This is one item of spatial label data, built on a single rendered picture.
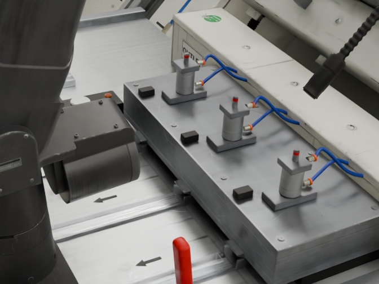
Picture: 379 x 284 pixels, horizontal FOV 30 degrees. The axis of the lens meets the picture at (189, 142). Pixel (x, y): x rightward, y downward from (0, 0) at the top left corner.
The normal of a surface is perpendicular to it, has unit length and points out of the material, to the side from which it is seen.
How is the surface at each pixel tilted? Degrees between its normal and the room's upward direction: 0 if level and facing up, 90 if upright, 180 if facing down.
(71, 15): 92
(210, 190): 132
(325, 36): 90
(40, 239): 71
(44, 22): 93
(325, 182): 43
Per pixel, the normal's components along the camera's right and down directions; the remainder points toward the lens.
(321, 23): -0.61, -0.40
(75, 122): 0.15, -0.71
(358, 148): 0.05, -0.84
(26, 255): 0.52, 0.51
